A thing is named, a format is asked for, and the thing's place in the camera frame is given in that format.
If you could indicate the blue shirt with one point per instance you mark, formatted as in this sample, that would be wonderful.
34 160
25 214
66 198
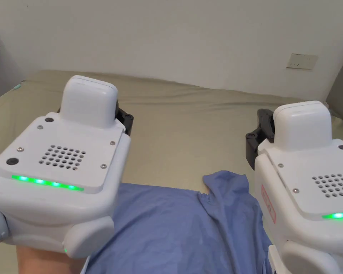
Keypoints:
174 228

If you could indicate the person's left hand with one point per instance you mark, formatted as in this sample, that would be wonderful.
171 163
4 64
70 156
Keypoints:
48 262

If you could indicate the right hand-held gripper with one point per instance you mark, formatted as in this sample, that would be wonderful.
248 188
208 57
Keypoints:
303 185

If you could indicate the bed with beige sheet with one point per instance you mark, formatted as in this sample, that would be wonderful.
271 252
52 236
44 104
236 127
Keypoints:
188 128

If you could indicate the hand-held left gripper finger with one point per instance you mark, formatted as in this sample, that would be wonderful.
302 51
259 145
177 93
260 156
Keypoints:
125 118

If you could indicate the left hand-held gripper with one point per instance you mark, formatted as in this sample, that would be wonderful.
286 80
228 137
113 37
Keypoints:
60 199

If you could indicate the white wall socket panel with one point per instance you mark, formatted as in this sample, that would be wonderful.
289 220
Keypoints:
301 61

